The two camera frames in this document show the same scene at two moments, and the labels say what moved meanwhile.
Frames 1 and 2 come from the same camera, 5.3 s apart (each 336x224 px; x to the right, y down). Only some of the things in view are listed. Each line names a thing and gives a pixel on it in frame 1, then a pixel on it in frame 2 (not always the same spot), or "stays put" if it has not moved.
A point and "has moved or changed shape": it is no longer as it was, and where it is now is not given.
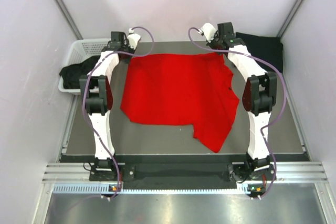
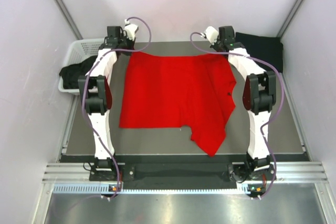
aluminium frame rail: x=54 y=172 stays put
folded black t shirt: x=269 y=48 stays put
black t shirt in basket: x=71 y=74 stays put
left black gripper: x=125 y=44 to x=131 y=42
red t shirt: x=182 y=89 has moved or changed shape
